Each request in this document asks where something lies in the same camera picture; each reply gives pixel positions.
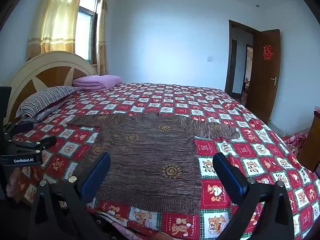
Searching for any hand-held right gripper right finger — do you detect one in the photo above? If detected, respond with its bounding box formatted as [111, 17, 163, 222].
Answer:
[212, 152, 295, 240]

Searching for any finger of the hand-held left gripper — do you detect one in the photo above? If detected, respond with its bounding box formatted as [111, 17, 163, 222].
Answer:
[11, 122, 34, 134]
[11, 135, 57, 155]

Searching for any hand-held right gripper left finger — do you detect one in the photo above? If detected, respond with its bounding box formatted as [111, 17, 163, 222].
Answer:
[26, 152, 112, 240]

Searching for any brown knitted sweater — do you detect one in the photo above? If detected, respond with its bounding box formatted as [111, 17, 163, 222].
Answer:
[67, 112, 240, 215]

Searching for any light floral pillow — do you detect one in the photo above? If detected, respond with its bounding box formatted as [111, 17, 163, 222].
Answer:
[21, 102, 70, 123]

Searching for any red patchwork bed sheet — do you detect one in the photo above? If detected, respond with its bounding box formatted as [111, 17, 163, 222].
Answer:
[7, 81, 320, 240]

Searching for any striped pillow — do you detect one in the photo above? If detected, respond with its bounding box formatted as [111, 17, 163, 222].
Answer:
[15, 85, 80, 119]

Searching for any cream and wood headboard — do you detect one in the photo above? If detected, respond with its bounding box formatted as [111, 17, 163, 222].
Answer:
[6, 51, 98, 124]

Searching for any red plaid cloth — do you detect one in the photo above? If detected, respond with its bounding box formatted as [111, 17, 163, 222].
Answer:
[285, 132, 309, 154]

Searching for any folded pink blanket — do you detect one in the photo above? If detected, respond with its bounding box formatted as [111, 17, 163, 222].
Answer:
[73, 74, 123, 92]

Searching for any wooden cabinet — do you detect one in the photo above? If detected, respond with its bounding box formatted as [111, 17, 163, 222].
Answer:
[299, 112, 320, 173]

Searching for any brown wooden door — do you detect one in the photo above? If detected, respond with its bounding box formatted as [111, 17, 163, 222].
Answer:
[244, 29, 281, 124]

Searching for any dark hallway door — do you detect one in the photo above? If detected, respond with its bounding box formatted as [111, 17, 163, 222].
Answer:
[230, 39, 237, 94]

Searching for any wide yellow curtain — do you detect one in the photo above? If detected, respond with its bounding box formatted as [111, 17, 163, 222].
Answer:
[26, 0, 87, 60]

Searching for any window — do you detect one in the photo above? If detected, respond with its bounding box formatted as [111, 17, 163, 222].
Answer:
[75, 0, 102, 65]

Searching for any narrow yellow curtain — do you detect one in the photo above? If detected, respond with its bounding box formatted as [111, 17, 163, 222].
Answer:
[96, 0, 110, 76]

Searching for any red paper door decoration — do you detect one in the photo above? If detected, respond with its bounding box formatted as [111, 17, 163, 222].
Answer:
[262, 45, 273, 60]

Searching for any brown door frame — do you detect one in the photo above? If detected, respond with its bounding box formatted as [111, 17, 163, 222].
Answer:
[224, 20, 262, 103]

